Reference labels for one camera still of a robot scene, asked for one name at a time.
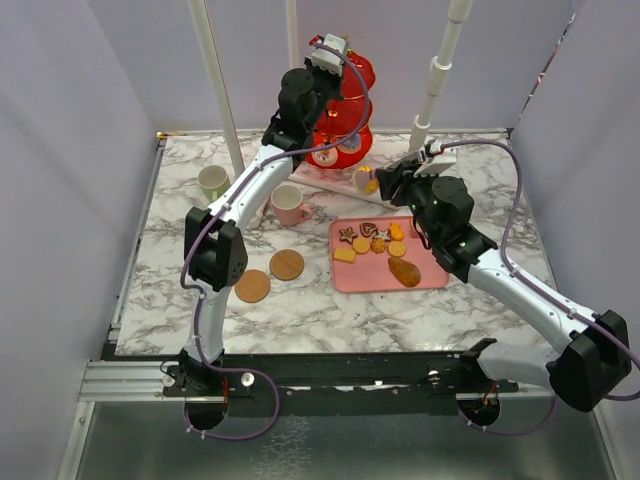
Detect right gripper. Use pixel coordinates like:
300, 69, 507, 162
377, 160, 441, 243

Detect yellow donut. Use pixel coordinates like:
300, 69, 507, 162
352, 165, 379, 195

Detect red three-tier stand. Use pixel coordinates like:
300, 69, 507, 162
306, 49, 376, 170

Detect blue frosted donut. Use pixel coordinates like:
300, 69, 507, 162
339, 135, 362, 154

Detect white chocolate donut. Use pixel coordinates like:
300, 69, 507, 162
311, 148, 339, 168

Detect pink mug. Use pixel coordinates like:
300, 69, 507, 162
270, 185, 313, 227

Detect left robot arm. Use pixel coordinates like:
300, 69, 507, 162
178, 64, 343, 395

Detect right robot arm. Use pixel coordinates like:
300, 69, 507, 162
373, 160, 631, 412

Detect orange fish cookie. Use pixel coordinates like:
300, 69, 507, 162
389, 222, 405, 242

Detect pink cake slice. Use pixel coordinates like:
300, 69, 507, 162
410, 221, 421, 238

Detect right star gingerbread cookie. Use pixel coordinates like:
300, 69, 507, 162
374, 230, 392, 242

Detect star gingerbread cookie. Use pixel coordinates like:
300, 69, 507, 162
374, 230, 392, 242
339, 227, 358, 245

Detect heart gingerbread cookie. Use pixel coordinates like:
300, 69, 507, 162
359, 222, 378, 238

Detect right round biscuit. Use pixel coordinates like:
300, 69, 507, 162
387, 240, 406, 258

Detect round biscuit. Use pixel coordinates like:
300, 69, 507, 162
387, 240, 406, 258
352, 237, 371, 255

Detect swirl butter cookie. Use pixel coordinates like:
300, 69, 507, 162
370, 238, 387, 254

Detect left round biscuit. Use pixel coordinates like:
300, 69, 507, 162
352, 237, 371, 255

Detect left star gingerbread cookie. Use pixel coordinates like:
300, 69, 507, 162
339, 227, 358, 245

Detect pink serving tray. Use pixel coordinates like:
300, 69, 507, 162
329, 215, 449, 293

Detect brown croissant bread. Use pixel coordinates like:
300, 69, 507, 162
388, 257, 421, 288

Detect rectangular yellow biscuit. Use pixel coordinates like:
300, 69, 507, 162
333, 247, 357, 263

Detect upper wooden coaster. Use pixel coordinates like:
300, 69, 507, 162
269, 249, 305, 281

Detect wooden coaster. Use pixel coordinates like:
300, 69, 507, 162
269, 249, 305, 281
235, 269, 271, 303

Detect green mug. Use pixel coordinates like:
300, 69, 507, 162
197, 165, 231, 202

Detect lower wooden coaster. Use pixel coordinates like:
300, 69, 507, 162
235, 269, 271, 303

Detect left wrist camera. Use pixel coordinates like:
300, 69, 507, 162
310, 34, 349, 77

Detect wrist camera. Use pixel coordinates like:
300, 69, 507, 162
413, 140, 457, 178
310, 34, 349, 77

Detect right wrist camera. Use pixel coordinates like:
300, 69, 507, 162
413, 140, 457, 178

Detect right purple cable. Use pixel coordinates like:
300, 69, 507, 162
424, 139, 640, 436

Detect white pvc pipe frame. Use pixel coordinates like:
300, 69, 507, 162
187, 0, 475, 229

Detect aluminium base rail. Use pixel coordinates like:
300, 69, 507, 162
78, 352, 524, 402

